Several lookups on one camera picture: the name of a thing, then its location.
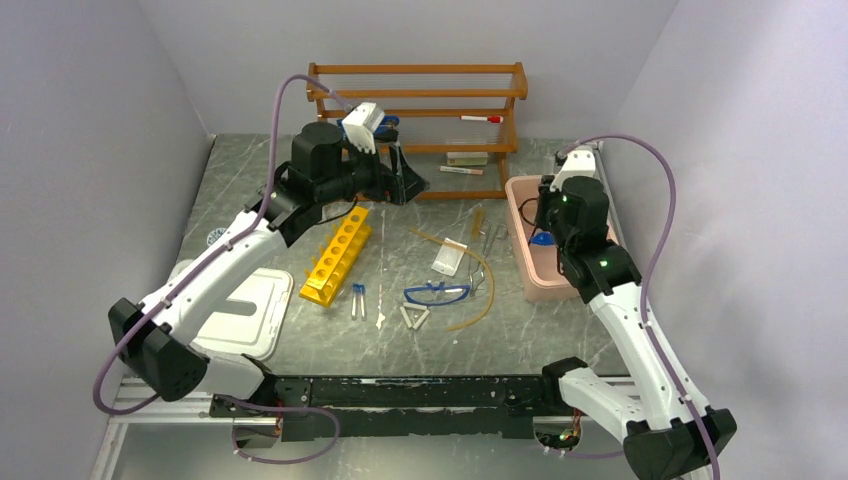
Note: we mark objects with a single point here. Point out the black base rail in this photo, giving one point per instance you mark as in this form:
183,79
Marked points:
311,407

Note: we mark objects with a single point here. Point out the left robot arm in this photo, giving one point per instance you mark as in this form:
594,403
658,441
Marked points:
155,336

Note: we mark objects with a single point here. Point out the blue hexagonal base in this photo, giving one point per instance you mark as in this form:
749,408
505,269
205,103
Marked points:
542,238

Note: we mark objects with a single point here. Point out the pink plastic bin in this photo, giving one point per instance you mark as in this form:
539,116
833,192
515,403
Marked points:
536,272

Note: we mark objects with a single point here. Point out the blue white tape roll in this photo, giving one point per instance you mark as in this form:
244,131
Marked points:
214,235

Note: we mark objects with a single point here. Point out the white plastic lid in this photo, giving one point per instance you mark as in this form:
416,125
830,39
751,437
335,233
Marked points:
243,319

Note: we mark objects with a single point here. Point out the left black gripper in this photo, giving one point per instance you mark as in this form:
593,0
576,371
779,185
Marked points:
400,185

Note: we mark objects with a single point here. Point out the white clay triangle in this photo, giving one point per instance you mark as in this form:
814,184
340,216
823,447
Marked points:
414,315

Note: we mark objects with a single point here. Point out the blue capped test tubes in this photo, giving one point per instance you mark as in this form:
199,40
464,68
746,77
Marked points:
359,309

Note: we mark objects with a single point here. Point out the tan test tube brush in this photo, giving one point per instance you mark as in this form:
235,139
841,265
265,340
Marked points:
477,220

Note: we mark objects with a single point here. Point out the orange white pen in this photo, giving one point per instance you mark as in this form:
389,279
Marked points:
461,170

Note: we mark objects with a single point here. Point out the blue black clamp tool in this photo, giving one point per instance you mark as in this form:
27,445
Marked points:
387,126

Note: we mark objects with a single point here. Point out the red white marker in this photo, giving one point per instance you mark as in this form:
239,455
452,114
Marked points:
492,119

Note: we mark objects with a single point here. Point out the white green box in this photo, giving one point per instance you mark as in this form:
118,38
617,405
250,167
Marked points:
467,159

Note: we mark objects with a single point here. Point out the tan rubber tube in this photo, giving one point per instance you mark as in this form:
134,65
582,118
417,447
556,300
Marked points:
482,262

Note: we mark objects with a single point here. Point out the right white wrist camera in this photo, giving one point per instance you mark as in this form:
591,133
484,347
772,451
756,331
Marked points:
580,161

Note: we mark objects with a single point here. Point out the yellow test tube rack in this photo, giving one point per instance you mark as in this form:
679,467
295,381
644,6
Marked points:
337,258

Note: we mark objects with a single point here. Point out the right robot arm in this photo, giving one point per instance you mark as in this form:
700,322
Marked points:
669,430

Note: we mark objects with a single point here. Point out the wooden shelf rack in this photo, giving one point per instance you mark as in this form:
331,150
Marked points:
429,100

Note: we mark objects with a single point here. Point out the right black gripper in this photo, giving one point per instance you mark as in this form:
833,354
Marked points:
546,195

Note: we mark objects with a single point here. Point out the blue safety goggles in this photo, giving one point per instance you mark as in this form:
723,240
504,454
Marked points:
436,294

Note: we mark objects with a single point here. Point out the metal crucible tongs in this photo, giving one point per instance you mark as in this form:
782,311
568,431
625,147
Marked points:
489,235

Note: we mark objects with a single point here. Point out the clear plastic bag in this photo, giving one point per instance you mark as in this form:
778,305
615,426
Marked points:
449,257

